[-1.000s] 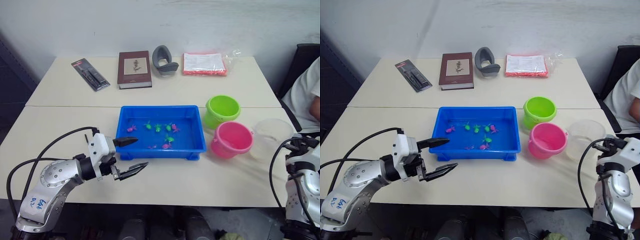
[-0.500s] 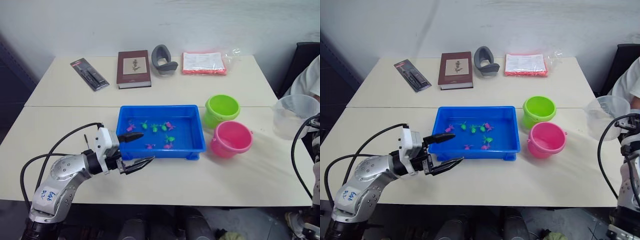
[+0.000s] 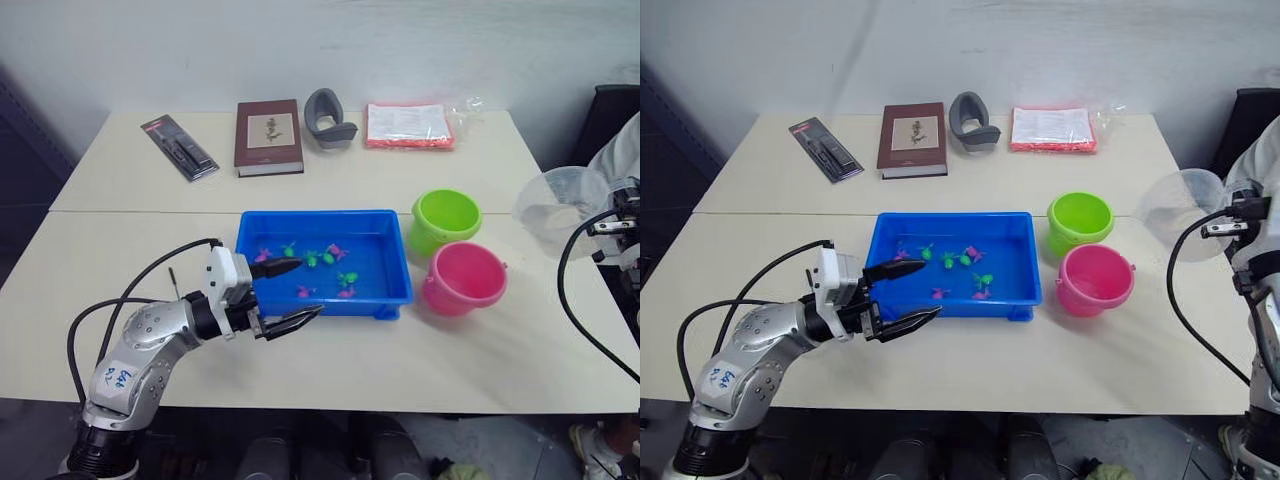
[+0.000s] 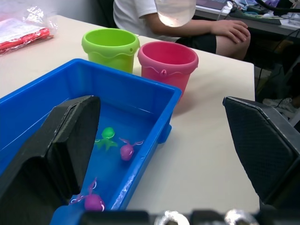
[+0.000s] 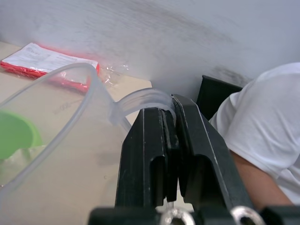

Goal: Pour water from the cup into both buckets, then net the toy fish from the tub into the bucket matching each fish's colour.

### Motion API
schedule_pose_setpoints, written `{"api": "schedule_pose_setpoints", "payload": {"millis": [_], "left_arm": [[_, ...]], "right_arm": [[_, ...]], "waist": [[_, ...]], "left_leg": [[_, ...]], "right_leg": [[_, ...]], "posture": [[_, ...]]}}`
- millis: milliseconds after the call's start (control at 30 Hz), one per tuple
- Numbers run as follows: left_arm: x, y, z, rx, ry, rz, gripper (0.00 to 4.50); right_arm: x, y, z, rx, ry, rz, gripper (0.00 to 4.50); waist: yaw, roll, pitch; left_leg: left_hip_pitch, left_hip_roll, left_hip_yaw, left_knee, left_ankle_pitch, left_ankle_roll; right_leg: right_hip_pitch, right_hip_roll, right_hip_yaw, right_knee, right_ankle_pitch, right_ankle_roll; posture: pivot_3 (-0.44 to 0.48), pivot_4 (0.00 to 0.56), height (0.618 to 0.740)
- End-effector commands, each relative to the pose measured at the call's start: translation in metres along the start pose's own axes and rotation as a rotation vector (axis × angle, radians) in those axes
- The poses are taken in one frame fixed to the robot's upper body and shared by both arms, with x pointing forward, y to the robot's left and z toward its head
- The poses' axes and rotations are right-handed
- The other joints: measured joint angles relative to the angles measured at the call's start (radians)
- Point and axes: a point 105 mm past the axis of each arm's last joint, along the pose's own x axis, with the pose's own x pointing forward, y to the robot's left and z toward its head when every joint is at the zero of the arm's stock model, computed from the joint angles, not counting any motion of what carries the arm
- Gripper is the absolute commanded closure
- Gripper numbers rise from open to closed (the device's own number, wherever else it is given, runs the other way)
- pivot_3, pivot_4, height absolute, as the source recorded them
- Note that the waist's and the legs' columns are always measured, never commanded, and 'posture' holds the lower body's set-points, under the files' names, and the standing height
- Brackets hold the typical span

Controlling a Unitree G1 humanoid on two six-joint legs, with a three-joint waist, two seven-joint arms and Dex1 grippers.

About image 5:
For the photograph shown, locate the green plastic bucket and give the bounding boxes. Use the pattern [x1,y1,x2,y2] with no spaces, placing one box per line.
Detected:
[0,110,44,161]

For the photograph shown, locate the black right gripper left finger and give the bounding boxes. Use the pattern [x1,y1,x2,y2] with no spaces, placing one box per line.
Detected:
[114,106,180,208]

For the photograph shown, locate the red packet with white label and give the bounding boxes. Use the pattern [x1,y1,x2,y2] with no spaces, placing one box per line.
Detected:
[0,43,100,92]

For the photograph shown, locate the person in white t-shirt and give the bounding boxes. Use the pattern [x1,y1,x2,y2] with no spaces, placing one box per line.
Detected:
[209,62,300,210]

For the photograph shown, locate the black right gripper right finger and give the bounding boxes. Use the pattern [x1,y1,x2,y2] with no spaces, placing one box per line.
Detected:
[171,94,255,211]

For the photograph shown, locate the black chair back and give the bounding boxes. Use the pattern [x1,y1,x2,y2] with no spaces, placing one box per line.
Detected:
[195,75,243,121]

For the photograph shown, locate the clear crumpled plastic wrap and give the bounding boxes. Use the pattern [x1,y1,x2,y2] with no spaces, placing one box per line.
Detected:
[99,62,130,88]

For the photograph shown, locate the clear plastic measuring cup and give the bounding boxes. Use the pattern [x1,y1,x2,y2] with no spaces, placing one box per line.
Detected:
[0,63,177,198]

